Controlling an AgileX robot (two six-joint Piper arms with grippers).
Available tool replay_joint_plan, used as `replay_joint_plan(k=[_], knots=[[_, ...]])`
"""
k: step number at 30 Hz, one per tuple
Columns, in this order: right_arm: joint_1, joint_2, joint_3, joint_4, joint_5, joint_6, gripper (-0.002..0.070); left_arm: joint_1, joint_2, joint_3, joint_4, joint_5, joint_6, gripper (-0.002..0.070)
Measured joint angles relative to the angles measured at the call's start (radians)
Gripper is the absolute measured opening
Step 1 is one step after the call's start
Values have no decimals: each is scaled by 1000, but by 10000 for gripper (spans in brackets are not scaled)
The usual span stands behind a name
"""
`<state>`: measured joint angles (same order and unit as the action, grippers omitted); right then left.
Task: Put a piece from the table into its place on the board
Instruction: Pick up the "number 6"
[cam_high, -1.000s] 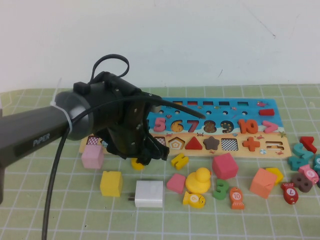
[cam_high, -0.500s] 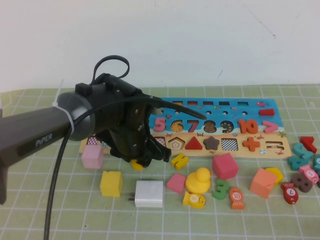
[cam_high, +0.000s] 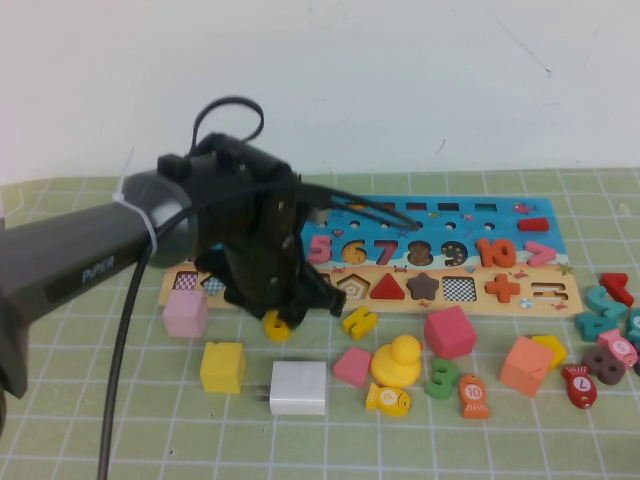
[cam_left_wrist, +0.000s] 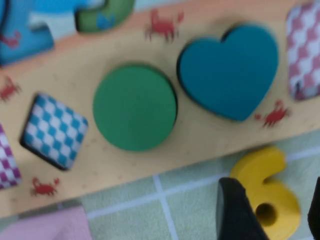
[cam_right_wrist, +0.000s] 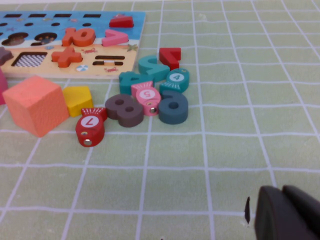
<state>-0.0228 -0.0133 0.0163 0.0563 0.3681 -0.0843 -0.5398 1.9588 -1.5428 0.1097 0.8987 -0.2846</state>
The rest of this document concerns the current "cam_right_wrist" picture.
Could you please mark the dark blue number nine piece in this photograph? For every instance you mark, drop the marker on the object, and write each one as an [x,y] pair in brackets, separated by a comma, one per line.
[172,116]

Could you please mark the orange cube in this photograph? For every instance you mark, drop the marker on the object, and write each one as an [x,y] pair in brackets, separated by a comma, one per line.
[35,107]

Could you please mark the red fish number seven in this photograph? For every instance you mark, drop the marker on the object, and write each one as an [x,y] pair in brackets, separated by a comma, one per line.
[90,125]

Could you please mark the red minus sign piece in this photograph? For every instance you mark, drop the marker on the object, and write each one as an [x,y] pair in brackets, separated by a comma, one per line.
[121,23]

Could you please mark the orange plus sign piece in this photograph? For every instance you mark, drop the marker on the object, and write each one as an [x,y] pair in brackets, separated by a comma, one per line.
[66,57]

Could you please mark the blue beach number puzzle board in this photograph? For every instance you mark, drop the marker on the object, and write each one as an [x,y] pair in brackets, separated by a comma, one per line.
[140,30]

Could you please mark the green checked tablecloth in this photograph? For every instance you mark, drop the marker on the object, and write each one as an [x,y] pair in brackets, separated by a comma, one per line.
[200,150]

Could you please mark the teal fish number four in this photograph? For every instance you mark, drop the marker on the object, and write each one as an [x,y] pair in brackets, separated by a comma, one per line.
[175,80]

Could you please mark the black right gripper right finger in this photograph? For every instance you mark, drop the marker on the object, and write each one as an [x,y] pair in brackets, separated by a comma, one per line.
[307,205]

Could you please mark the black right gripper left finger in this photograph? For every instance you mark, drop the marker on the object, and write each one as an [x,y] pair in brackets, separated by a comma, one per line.
[277,217]

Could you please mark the orange number ten piece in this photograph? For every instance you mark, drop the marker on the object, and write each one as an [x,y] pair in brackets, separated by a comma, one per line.
[68,37]

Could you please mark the yellow pentagon piece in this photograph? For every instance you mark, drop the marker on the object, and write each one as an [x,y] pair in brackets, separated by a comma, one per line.
[77,100]

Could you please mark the teal number four piece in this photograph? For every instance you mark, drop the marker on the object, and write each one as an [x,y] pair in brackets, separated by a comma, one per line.
[126,82]

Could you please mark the teal number two piece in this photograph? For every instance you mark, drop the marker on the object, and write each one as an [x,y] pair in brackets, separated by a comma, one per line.
[155,71]

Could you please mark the magenta cube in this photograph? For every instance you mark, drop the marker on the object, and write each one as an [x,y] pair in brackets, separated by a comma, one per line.
[2,87]

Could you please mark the pink greater-than sign piece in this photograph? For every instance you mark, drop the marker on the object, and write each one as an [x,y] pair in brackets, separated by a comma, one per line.
[122,38]

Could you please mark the red number seven piece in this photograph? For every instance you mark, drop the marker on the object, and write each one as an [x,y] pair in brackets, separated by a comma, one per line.
[170,53]

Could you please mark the pink fish number five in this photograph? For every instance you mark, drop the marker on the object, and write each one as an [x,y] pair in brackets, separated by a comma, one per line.
[145,95]

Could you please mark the brown number eight piece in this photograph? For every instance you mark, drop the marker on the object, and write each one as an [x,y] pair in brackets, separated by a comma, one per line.
[130,120]

